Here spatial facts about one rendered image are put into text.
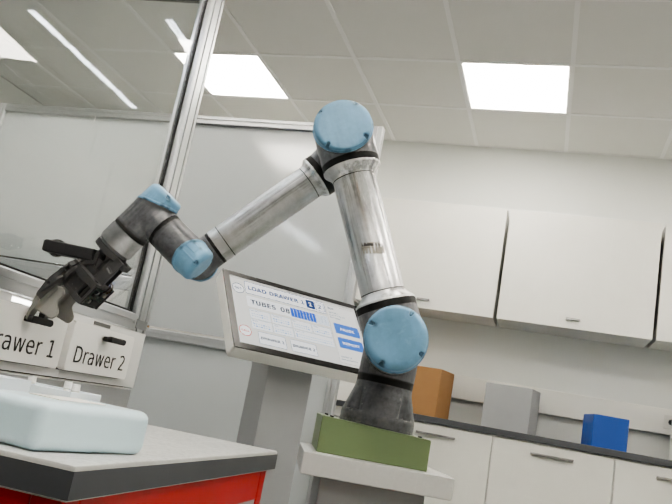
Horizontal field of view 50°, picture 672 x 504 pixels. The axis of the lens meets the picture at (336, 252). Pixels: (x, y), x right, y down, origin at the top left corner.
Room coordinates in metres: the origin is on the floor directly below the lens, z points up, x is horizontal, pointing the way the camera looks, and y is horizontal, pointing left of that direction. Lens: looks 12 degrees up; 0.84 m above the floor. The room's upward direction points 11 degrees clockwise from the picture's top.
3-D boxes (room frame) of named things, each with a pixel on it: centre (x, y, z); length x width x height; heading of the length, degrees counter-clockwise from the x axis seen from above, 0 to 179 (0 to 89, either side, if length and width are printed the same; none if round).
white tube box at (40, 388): (1.13, 0.39, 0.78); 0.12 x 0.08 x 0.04; 75
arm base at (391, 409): (1.50, -0.15, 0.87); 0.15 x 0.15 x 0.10
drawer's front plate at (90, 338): (1.76, 0.51, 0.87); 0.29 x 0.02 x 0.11; 167
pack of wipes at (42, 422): (0.74, 0.23, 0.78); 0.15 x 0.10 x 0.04; 153
